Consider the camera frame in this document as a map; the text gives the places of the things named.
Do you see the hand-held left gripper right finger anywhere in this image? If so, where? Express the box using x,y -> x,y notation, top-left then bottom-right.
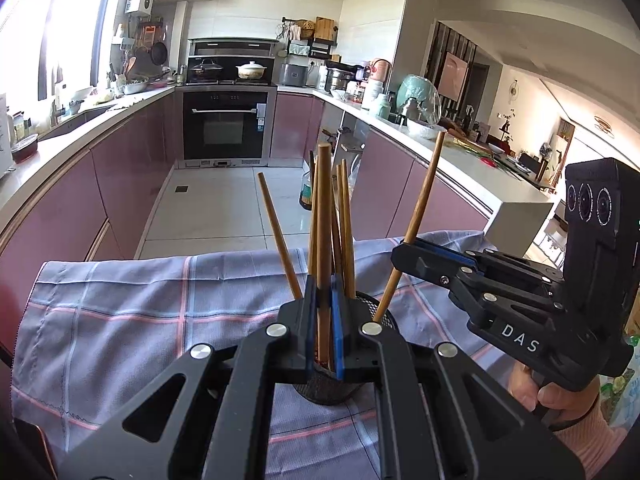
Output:
330,274 -> 586,480

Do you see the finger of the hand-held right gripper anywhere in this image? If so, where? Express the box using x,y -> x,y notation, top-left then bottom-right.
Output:
391,242 -> 563,321
412,237 -> 566,286

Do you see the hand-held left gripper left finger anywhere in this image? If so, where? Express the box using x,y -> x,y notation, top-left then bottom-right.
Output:
57,275 -> 321,480

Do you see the black mesh utensil holder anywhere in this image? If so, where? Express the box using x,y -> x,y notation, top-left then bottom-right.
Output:
292,290 -> 401,407

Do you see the wooden chopstick red patterned end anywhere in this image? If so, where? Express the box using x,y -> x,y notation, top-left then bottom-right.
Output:
256,171 -> 304,302
341,159 -> 357,298

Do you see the bundle of wooden chopsticks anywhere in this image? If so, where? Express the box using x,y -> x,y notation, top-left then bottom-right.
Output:
335,162 -> 349,281

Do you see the person's right hand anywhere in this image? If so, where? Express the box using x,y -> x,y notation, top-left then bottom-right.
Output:
506,360 -> 602,429

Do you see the pink base cabinet run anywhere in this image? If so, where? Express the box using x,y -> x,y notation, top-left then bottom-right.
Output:
272,91 -> 493,241
0,92 -> 183,356

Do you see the white bowl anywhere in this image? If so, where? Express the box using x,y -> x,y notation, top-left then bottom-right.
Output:
407,117 -> 446,140

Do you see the plastic oil bottle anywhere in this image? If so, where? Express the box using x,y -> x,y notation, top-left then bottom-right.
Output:
299,170 -> 317,211

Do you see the pale green food cover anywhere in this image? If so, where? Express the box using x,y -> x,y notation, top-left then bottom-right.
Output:
396,75 -> 442,126

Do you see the grey plaid tablecloth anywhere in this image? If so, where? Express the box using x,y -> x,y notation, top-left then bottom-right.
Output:
11,230 -> 511,478

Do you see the black built-in oven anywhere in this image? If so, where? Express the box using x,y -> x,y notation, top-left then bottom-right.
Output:
181,87 -> 273,163

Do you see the silver countertop appliance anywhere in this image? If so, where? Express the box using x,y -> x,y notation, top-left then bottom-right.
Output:
278,63 -> 308,87

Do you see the black lidded pot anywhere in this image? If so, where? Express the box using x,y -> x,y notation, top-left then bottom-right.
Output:
189,59 -> 225,81

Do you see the black range hood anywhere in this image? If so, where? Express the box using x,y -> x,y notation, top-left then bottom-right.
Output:
189,39 -> 278,58

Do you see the dark red bowl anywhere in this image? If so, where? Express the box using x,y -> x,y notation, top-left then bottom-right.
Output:
11,133 -> 40,163

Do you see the white toaster oven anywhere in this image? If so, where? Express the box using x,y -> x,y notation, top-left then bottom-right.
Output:
0,92 -> 16,178

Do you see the kitchen window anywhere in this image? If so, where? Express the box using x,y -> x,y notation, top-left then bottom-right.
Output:
0,0 -> 123,111

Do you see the framed wall picture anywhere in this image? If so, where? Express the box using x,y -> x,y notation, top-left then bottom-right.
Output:
440,51 -> 470,101

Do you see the black wall shelf rack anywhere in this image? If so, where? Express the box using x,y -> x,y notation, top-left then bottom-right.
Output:
282,16 -> 338,59

